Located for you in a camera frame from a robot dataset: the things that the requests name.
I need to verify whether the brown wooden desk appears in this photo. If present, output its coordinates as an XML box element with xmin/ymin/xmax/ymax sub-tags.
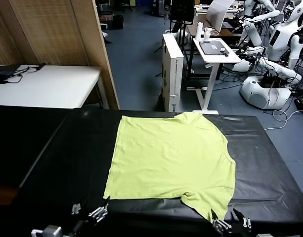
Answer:
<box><xmin>185</xmin><ymin>12</ymin><xmax>243</xmax><ymax>38</ymax></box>

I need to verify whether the lime green printed t-shirt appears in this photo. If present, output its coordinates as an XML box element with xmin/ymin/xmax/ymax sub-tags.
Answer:
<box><xmin>102</xmin><ymin>111</ymin><xmax>237</xmax><ymax>222</ymax></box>

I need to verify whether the wooden partition screen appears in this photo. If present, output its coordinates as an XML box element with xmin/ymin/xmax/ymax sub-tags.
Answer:
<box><xmin>0</xmin><ymin>0</ymin><xmax>120</xmax><ymax>110</ymax></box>

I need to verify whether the white humanoid robot with base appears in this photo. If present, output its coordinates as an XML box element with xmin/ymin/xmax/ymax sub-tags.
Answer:
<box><xmin>239</xmin><ymin>0</ymin><xmax>303</xmax><ymax>110</ymax></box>

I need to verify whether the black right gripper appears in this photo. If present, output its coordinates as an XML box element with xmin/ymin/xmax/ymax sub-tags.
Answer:
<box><xmin>211</xmin><ymin>208</ymin><xmax>256</xmax><ymax>237</ymax></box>

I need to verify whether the black side table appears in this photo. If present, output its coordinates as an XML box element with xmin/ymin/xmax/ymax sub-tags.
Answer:
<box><xmin>0</xmin><ymin>105</ymin><xmax>70</xmax><ymax>205</ymax></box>

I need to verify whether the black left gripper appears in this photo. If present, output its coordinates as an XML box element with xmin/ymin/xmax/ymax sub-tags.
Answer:
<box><xmin>66</xmin><ymin>198</ymin><xmax>110</xmax><ymax>236</ymax></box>

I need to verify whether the black office chair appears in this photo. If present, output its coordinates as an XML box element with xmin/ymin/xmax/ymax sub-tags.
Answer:
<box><xmin>120</xmin><ymin>0</ymin><xmax>133</xmax><ymax>12</ymax></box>

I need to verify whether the black waste bin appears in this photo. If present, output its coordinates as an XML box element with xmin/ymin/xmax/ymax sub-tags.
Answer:
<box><xmin>111</xmin><ymin>14</ymin><xmax>124</xmax><ymax>30</ymax></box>

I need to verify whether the white water bottle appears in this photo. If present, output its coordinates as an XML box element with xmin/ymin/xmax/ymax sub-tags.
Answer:
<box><xmin>195</xmin><ymin>21</ymin><xmax>203</xmax><ymax>40</ymax></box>

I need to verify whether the black table cover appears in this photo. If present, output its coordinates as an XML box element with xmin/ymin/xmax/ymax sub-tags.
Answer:
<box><xmin>16</xmin><ymin>108</ymin><xmax>303</xmax><ymax>237</ymax></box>

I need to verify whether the black monitor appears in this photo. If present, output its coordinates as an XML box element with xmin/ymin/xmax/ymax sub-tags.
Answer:
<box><xmin>170</xmin><ymin>0</ymin><xmax>195</xmax><ymax>25</ymax></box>

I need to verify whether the tall white cardboard box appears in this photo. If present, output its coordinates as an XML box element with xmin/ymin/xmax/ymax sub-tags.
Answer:
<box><xmin>162</xmin><ymin>33</ymin><xmax>184</xmax><ymax>112</ymax></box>

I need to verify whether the white standing desk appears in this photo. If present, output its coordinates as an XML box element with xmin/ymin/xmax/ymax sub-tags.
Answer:
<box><xmin>186</xmin><ymin>37</ymin><xmax>242</xmax><ymax>115</ymax></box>

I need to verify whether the white folding table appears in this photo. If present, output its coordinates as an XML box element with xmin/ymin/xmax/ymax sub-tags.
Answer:
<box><xmin>0</xmin><ymin>64</ymin><xmax>110</xmax><ymax>109</ymax></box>

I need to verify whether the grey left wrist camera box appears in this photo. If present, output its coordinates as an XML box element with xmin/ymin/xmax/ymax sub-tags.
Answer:
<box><xmin>31</xmin><ymin>224</ymin><xmax>63</xmax><ymax>237</ymax></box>

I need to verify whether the white curved panel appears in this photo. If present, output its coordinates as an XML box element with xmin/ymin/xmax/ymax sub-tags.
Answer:
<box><xmin>206</xmin><ymin>0</ymin><xmax>235</xmax><ymax>33</ymax></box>

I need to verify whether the grey closed laptop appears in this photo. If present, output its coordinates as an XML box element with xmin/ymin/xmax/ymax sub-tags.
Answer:
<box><xmin>198</xmin><ymin>40</ymin><xmax>230</xmax><ymax>55</ymax></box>

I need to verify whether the black pouch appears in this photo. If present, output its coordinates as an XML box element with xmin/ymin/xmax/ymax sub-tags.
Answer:
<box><xmin>0</xmin><ymin>70</ymin><xmax>17</xmax><ymax>83</ymax></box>

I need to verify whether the black cable with plug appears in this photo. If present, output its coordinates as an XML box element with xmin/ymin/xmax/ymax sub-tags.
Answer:
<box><xmin>0</xmin><ymin>63</ymin><xmax>46</xmax><ymax>85</ymax></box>

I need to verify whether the black tripod stand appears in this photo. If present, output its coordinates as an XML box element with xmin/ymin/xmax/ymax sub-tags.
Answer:
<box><xmin>153</xmin><ymin>21</ymin><xmax>194</xmax><ymax>79</ymax></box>

